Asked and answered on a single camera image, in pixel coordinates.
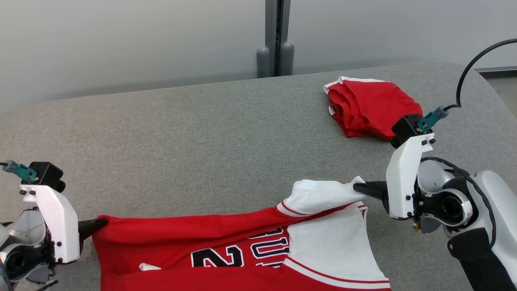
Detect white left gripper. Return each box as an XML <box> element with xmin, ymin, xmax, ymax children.
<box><xmin>20</xmin><ymin>184</ymin><xmax>108</xmax><ymax>263</ymax></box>

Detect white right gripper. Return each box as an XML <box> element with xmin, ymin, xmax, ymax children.
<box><xmin>353</xmin><ymin>133</ymin><xmax>436</xmax><ymax>221</ymax></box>

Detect red jersey white sleeves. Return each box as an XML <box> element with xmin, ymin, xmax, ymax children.
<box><xmin>92</xmin><ymin>176</ymin><xmax>392</xmax><ymax>291</ymax></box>

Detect red shorts white hem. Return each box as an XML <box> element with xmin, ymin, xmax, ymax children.
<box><xmin>323</xmin><ymin>76</ymin><xmax>424</xmax><ymax>140</ymax></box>

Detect left camera cable teal plug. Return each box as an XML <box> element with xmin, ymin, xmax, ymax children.
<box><xmin>0</xmin><ymin>160</ymin><xmax>38</xmax><ymax>183</ymax></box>

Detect camera cable teal plug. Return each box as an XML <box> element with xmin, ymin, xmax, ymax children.
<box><xmin>417</xmin><ymin>38</ymin><xmax>517</xmax><ymax>133</ymax></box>
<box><xmin>0</xmin><ymin>160</ymin><xmax>38</xmax><ymax>183</ymax></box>

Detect right camera cable teal plug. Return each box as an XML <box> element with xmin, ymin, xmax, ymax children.
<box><xmin>417</xmin><ymin>38</ymin><xmax>517</xmax><ymax>133</ymax></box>

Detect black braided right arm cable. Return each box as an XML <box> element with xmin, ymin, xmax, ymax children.
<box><xmin>420</xmin><ymin>157</ymin><xmax>497</xmax><ymax>248</ymax></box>

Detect grey cylindrical post foot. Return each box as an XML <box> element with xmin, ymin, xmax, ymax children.
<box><xmin>256</xmin><ymin>47</ymin><xmax>270</xmax><ymax>78</ymax></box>
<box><xmin>280</xmin><ymin>42</ymin><xmax>294</xmax><ymax>76</ymax></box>

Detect grey metal wall post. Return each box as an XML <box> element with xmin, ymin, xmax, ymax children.
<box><xmin>265</xmin><ymin>0</ymin><xmax>291</xmax><ymax>77</ymax></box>

